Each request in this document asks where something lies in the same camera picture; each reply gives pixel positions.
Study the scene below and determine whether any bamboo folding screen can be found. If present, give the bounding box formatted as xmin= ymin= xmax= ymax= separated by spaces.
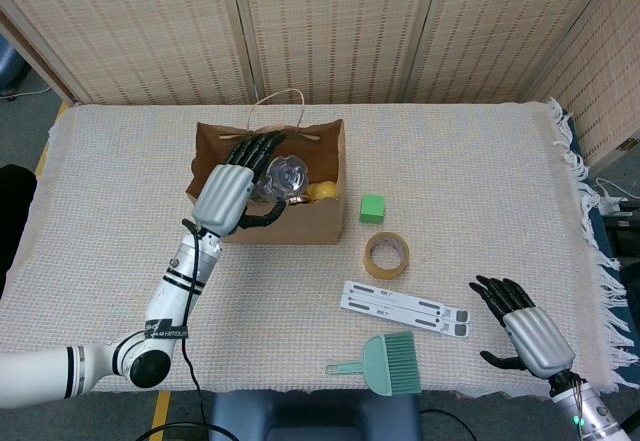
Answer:
xmin=0 ymin=0 xmax=640 ymax=167

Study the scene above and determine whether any clear plastic water bottle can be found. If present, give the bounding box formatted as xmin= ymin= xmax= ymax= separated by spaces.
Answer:
xmin=249 ymin=155 xmax=309 ymax=205

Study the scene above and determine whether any brown paper bag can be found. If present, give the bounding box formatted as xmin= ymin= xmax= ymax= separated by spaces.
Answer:
xmin=185 ymin=88 xmax=346 ymax=245

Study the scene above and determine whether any blue background object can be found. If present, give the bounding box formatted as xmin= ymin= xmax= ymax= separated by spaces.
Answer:
xmin=0 ymin=34 xmax=26 ymax=93

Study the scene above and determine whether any white folding laptop stand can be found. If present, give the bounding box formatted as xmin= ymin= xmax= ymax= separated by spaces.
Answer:
xmin=338 ymin=279 xmax=472 ymax=340

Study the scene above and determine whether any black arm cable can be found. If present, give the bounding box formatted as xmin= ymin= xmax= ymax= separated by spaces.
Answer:
xmin=134 ymin=218 xmax=236 ymax=441

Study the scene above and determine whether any dark blue padded base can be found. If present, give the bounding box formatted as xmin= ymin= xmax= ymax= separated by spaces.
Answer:
xmin=208 ymin=389 xmax=422 ymax=441

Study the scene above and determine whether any green cube block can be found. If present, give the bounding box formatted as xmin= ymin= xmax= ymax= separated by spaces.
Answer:
xmin=358 ymin=193 xmax=388 ymax=225

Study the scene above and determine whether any black floor cable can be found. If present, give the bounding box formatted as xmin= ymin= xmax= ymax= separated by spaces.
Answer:
xmin=419 ymin=408 xmax=481 ymax=441

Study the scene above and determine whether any teal hand brush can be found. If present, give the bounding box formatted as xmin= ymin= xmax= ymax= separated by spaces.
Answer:
xmin=325 ymin=330 xmax=423 ymax=396

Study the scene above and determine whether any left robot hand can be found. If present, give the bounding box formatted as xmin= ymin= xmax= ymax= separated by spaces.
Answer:
xmin=191 ymin=130 xmax=289 ymax=237

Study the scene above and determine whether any black box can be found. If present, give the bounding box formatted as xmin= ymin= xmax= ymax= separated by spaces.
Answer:
xmin=602 ymin=210 xmax=640 ymax=257

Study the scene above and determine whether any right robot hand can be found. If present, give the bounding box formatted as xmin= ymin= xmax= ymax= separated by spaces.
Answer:
xmin=468 ymin=274 xmax=575 ymax=380

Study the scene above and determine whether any clear packing tape roll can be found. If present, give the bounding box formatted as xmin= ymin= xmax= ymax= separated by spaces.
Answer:
xmin=363 ymin=231 xmax=411 ymax=279

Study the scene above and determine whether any beige woven tablecloth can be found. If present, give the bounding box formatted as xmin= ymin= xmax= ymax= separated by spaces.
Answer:
xmin=0 ymin=96 xmax=636 ymax=400

